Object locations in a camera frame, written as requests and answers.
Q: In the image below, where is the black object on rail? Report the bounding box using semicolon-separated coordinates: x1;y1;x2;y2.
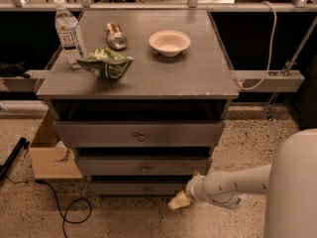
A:
0;62;31;78

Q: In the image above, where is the metal railing frame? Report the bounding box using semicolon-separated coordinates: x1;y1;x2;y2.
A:
0;0;317;94

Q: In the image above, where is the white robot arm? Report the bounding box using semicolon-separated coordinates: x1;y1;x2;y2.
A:
168;129;317;238

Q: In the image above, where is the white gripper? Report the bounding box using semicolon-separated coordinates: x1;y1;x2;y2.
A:
167;171;206;210

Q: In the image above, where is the grey drawer cabinet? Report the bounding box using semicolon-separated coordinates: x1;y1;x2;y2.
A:
37;10;238;185

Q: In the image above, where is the black floor cable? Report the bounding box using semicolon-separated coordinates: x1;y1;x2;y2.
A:
4;176;93;238

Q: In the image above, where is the white hanging cable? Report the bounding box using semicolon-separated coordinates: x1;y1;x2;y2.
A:
237;0;278;91

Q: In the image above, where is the grey drawer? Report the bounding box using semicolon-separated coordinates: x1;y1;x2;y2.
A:
75;157;211;176
53;121;224;148
90;180;187;195

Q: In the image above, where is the grey bottom drawer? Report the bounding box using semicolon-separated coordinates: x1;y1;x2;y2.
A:
90;180;187;195

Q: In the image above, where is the grey top drawer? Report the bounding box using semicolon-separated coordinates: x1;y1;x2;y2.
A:
53;121;224;148

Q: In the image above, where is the black pole on floor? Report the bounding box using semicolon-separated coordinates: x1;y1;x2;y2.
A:
0;137;28;181

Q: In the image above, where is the green chip bag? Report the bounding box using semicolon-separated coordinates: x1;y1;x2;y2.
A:
77;47;133;79

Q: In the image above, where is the crushed metal can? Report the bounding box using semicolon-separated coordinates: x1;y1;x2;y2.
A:
105;22;128;50

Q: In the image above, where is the cardboard box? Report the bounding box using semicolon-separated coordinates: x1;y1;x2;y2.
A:
29;108;83;180

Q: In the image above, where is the white paper bowl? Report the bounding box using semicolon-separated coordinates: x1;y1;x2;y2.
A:
149;30;191;58

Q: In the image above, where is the clear plastic water bottle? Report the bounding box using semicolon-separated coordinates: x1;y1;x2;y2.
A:
53;0;86;69

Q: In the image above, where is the grey middle drawer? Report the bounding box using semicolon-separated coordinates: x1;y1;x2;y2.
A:
75;157;211;176

